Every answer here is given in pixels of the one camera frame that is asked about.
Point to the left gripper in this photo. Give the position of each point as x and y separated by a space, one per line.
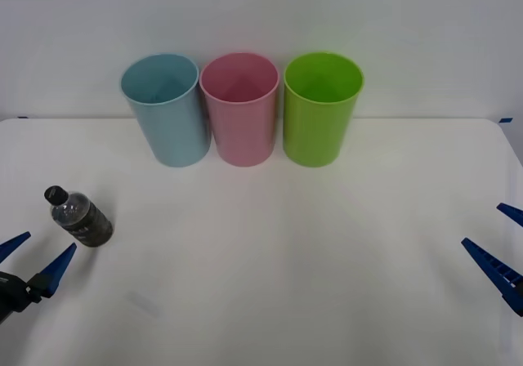
12 292

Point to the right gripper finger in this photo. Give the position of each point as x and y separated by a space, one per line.
494 266
512 214

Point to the black-capped dark-label plastic bottle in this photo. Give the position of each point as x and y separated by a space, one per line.
86 223

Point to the pale blue plastic bin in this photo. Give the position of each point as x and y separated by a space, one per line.
175 133

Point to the green plastic bin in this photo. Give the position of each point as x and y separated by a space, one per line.
314 133

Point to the pink plastic bin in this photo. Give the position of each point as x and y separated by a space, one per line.
245 133

